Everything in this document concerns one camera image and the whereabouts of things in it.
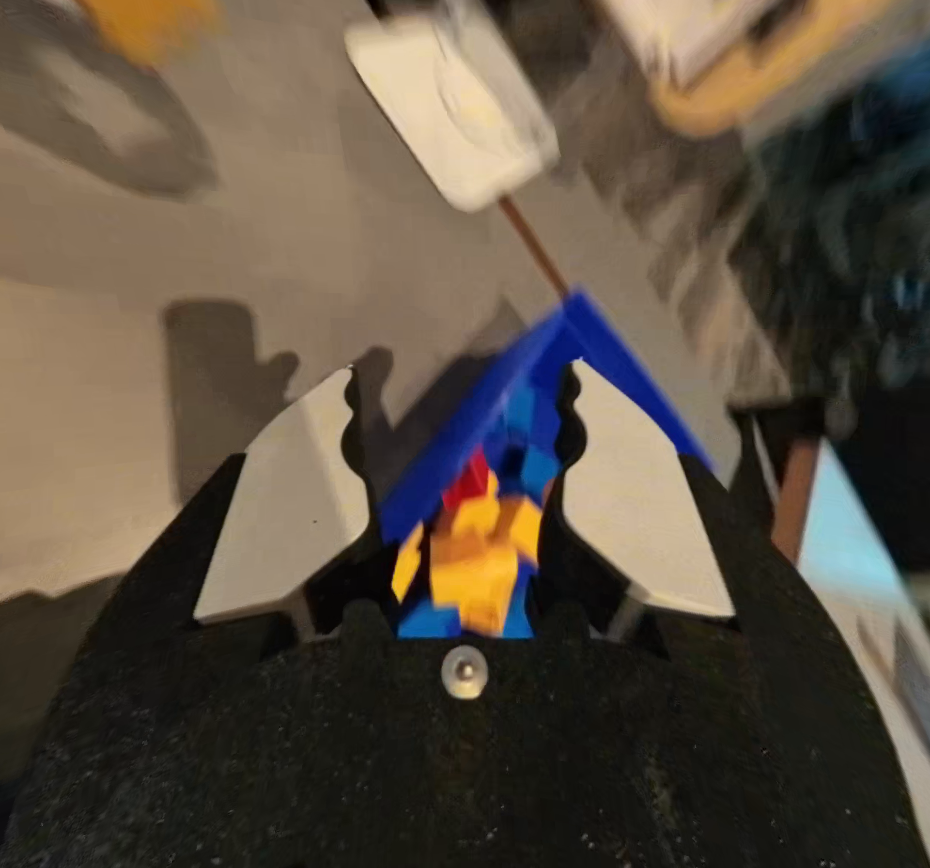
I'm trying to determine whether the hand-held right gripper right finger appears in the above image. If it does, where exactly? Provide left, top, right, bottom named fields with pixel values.
left=548, top=361, right=736, bottom=642

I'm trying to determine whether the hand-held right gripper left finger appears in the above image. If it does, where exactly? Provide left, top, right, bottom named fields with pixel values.
left=192, top=365, right=382, bottom=642

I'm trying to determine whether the blue storage bin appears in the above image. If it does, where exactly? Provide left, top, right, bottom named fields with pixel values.
left=378, top=287, right=716, bottom=640

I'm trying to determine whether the pile of mega blocks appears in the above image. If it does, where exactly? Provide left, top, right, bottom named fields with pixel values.
left=391, top=439, right=547, bottom=640

